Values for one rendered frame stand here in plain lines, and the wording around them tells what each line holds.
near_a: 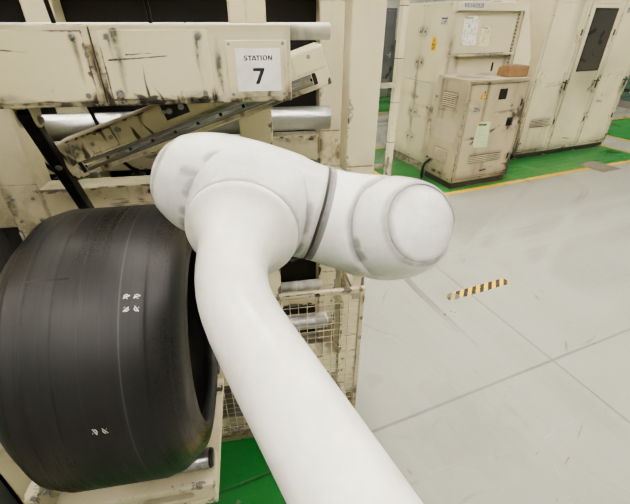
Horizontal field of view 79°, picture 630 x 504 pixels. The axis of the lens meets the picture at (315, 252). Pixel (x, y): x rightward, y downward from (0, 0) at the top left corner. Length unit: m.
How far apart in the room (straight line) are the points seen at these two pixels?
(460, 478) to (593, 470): 0.63
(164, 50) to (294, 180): 0.58
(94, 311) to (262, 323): 0.47
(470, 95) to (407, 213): 4.51
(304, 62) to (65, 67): 0.50
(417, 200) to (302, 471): 0.23
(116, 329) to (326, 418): 0.50
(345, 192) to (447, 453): 1.90
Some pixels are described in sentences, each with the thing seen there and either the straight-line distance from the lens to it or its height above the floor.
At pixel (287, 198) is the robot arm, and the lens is 0.33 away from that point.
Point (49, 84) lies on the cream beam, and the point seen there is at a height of 1.68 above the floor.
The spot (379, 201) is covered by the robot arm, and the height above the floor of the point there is 1.65.
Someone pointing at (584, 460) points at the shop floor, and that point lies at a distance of 2.43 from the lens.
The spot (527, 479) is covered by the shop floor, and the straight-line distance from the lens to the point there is 2.24.
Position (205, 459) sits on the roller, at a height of 0.92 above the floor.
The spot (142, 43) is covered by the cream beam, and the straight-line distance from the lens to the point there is 0.89.
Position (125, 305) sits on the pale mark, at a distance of 0.67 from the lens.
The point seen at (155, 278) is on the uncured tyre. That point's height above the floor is 1.42.
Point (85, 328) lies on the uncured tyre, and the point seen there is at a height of 1.38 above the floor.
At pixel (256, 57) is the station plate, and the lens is 0.87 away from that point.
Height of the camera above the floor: 1.78
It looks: 31 degrees down
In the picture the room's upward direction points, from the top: straight up
